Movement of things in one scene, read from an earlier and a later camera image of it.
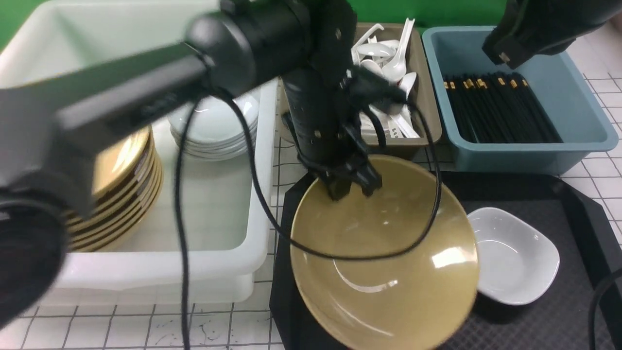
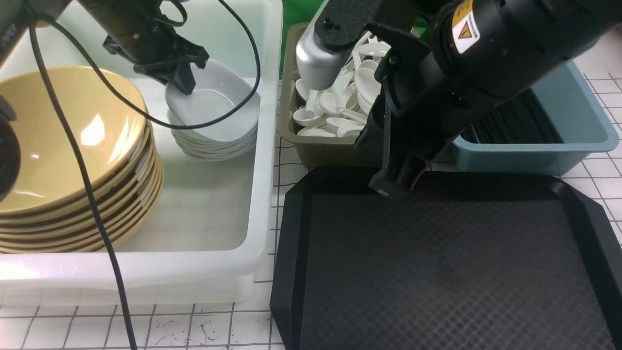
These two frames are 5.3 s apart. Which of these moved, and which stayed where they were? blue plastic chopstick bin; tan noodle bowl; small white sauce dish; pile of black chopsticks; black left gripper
Moved: tan noodle bowl; small white sauce dish; black left gripper
Stayed: blue plastic chopstick bin; pile of black chopsticks
